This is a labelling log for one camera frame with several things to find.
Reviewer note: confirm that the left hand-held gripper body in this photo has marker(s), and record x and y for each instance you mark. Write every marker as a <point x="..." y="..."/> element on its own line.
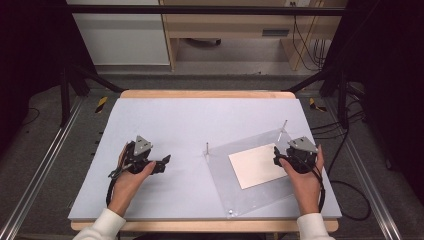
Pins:
<point x="138" y="156"/>

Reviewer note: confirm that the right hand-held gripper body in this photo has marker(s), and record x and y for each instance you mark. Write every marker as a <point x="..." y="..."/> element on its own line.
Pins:
<point x="301" y="155"/>

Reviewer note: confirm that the clear acrylic plate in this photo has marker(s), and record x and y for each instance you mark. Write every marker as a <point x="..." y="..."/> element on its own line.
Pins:
<point x="226" y="180"/>

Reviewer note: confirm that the person's left hand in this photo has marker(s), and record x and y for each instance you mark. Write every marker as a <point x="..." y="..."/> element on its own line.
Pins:
<point x="128" y="186"/>

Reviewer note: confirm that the person's right hand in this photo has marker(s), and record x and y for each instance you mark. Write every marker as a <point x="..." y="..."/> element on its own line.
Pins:
<point x="305" y="190"/>

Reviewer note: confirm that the cream paper card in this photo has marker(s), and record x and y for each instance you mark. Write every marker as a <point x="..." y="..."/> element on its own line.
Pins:
<point x="256" y="166"/>

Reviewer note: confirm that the yellow tool on floor right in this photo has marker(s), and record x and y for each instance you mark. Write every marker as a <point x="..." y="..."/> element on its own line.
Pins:
<point x="316" y="105"/>

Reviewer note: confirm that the yellow tool on floor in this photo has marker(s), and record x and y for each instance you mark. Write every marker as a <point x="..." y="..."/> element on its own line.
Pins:
<point x="316" y="105"/>
<point x="101" y="104"/>

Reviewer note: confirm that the yellow tool on floor left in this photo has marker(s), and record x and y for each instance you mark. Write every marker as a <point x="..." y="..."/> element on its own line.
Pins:
<point x="101" y="104"/>

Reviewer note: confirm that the black metal stand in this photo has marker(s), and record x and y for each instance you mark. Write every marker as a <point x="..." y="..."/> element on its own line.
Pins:
<point x="341" y="100"/>
<point x="65" y="96"/>

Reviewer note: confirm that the black curtain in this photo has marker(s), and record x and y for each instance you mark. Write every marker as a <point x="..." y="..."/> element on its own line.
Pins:
<point x="390" y="83"/>
<point x="30" y="50"/>

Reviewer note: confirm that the white cabinet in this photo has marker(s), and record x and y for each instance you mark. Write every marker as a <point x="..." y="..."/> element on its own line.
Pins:
<point x="123" y="36"/>

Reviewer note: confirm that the wooden desk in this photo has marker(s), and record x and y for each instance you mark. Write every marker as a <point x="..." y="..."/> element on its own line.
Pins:
<point x="233" y="25"/>

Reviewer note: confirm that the aluminium floor rail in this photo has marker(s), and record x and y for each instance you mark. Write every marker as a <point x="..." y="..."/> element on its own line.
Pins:
<point x="366" y="170"/>
<point x="40" y="166"/>

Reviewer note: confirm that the black horizontal frame bar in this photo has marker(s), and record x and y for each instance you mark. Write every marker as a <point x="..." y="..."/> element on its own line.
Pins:
<point x="200" y="10"/>

